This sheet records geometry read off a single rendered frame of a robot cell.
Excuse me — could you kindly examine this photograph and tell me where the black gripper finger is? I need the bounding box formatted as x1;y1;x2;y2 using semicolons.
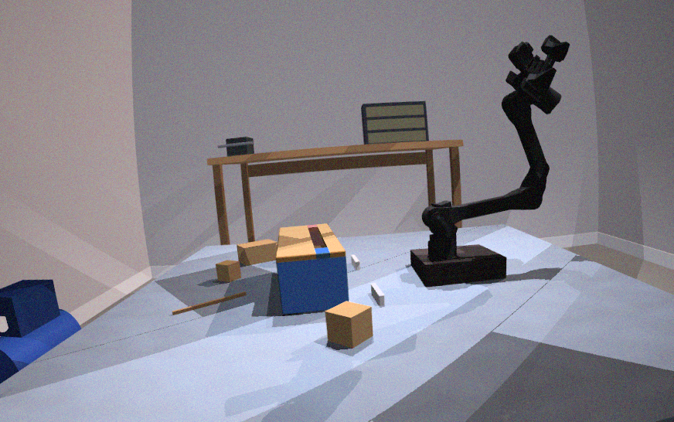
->
525;68;556;97
544;39;570;60

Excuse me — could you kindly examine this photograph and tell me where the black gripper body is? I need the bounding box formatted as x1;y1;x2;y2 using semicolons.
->
518;35;562;104

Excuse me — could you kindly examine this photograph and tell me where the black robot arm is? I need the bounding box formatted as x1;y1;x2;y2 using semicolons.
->
422;42;561;261

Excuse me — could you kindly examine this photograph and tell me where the brown wooden stick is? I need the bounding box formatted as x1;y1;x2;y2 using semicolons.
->
172;292;247;315

